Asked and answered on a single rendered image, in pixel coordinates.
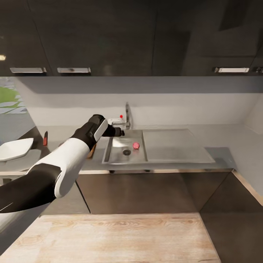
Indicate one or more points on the fixed window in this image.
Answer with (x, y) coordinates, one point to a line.
(15, 121)

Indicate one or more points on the dishwasher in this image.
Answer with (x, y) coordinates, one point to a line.
(72, 203)

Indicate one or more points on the bowl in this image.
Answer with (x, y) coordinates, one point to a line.
(15, 149)

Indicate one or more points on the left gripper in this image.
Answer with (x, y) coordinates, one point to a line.
(115, 132)

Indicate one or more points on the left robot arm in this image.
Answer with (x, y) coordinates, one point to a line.
(23, 200)

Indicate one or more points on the vidalia onion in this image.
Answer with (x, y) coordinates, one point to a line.
(136, 145)

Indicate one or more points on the drop in sink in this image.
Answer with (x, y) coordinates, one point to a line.
(156, 146)

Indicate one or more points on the cutting board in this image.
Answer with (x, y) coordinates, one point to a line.
(91, 153)

